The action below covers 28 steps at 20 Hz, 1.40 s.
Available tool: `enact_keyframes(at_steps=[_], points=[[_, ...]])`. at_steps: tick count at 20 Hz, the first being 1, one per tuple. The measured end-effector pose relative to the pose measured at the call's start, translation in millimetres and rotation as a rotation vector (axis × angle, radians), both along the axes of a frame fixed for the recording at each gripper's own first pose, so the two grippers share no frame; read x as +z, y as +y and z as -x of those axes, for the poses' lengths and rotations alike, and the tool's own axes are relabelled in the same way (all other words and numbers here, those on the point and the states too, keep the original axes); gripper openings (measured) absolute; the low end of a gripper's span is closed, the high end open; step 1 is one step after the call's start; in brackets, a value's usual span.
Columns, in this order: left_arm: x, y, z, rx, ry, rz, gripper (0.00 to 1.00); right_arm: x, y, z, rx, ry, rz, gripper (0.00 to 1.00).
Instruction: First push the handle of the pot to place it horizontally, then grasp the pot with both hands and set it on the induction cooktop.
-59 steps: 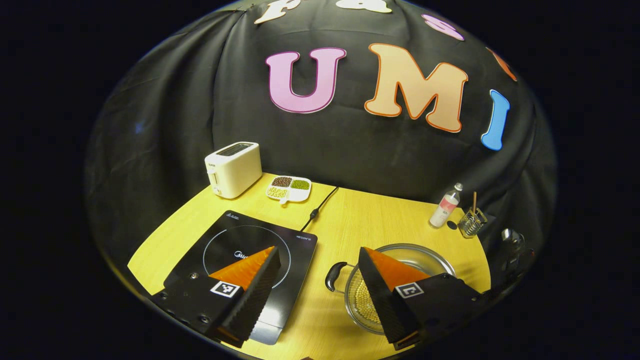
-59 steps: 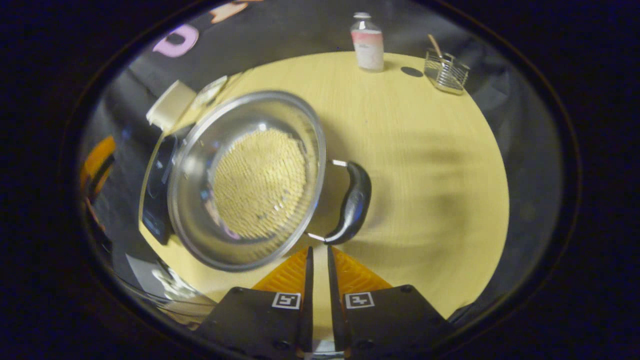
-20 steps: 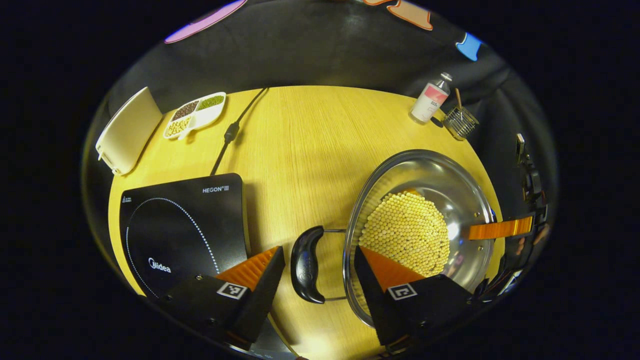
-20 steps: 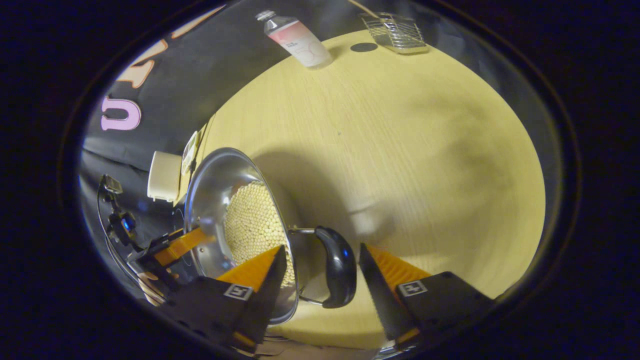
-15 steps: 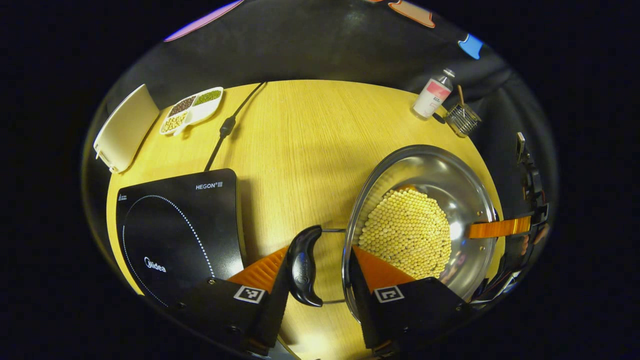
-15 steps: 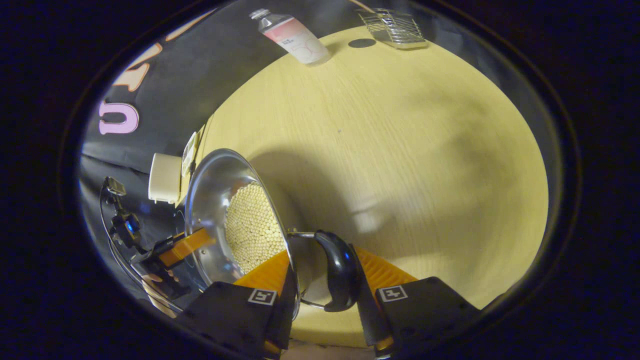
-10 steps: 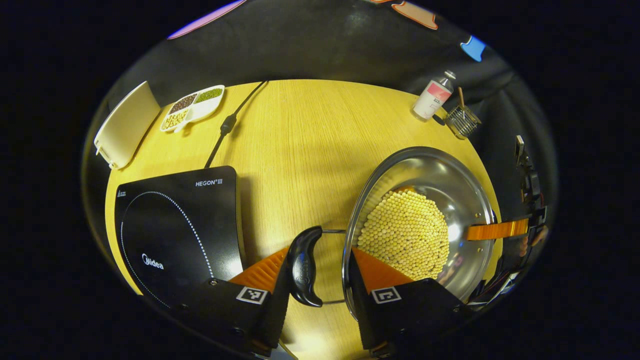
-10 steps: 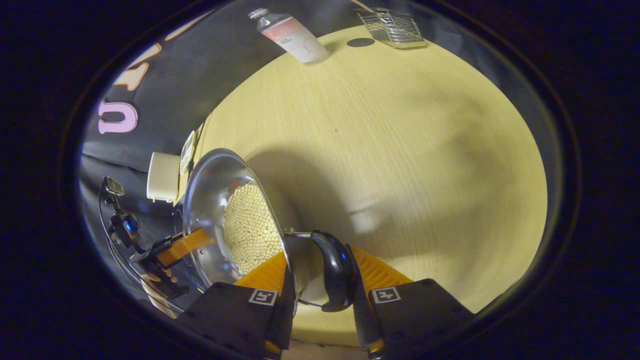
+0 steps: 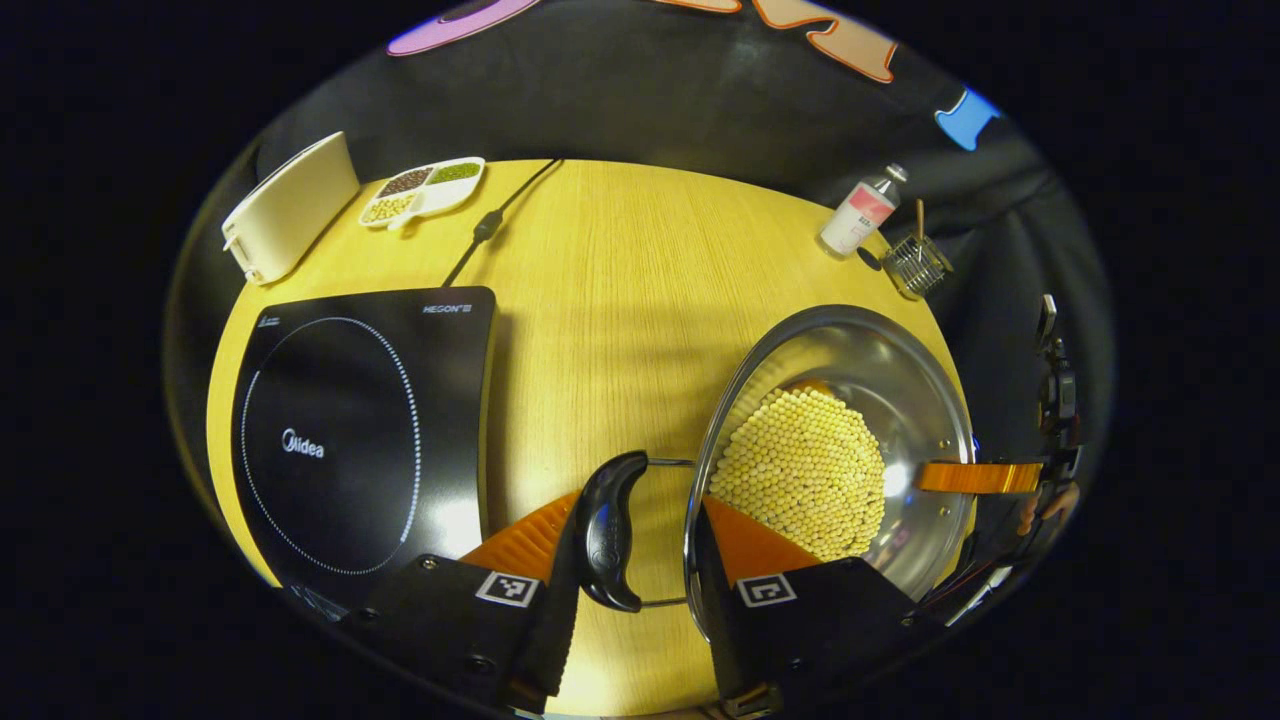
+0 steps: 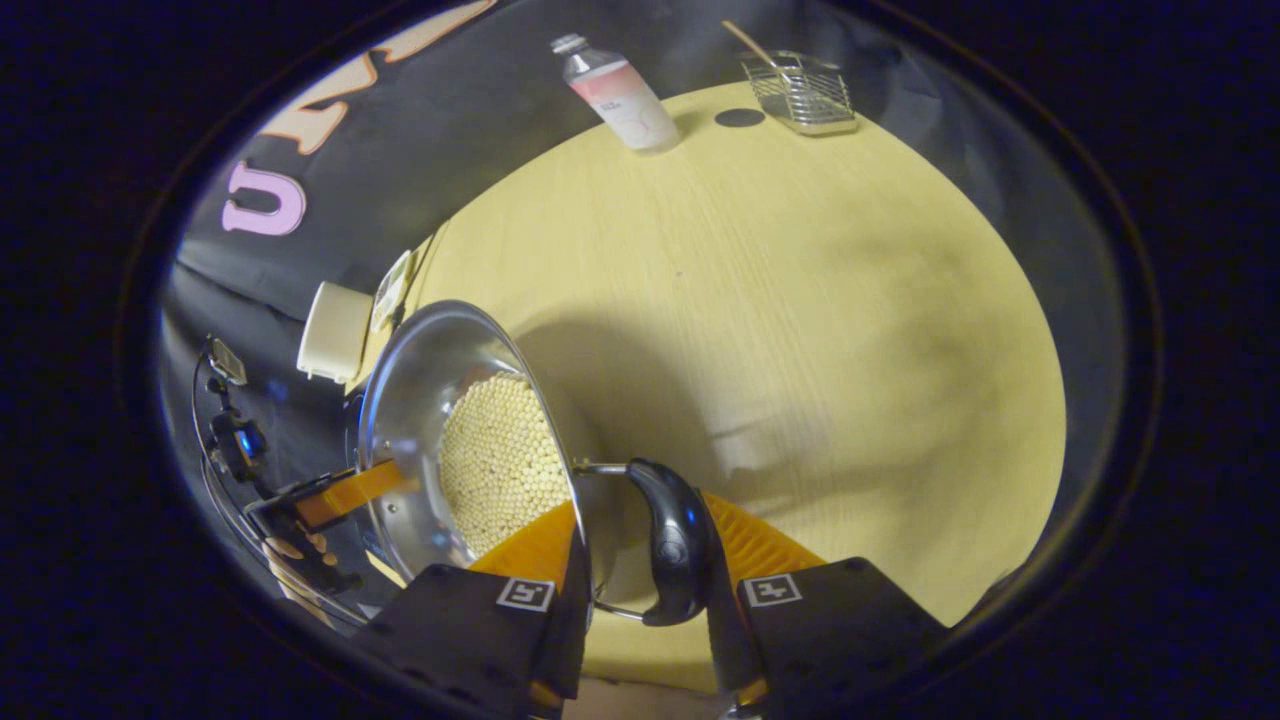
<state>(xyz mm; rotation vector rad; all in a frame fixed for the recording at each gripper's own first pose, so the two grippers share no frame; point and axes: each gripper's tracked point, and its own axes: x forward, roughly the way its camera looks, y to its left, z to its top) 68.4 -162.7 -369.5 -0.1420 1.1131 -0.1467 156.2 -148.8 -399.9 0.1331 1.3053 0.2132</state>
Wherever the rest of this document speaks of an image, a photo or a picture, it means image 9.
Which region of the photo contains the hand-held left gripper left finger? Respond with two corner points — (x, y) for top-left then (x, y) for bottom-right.
(340, 490), (583, 714)

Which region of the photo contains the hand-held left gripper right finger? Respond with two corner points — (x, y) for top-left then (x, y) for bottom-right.
(695, 497), (941, 719)

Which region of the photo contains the steel pot with black handles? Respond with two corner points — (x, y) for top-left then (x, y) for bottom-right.
(575, 305), (976, 641)

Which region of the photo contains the black induction cooktop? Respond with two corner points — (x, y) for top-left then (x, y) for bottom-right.
(230, 286), (498, 621)

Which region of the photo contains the pile of yellow beans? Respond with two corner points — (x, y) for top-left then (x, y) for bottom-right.
(708, 388), (888, 563)

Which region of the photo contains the clear glass holder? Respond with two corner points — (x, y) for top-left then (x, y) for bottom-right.
(882, 233), (954, 301)

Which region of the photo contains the clear bottle with pink label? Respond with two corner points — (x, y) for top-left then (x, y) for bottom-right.
(820, 164), (909, 258)

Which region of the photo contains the black backdrop cloth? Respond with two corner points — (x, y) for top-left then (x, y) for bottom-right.
(165, 0), (1116, 501)

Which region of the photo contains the white divided dish with beans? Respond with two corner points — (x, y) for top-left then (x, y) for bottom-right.
(359, 157), (487, 232)

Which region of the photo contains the white toaster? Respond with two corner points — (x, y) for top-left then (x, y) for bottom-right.
(221, 131), (361, 286)

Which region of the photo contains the black power cable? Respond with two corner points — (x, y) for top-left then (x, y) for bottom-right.
(440, 158), (564, 289)

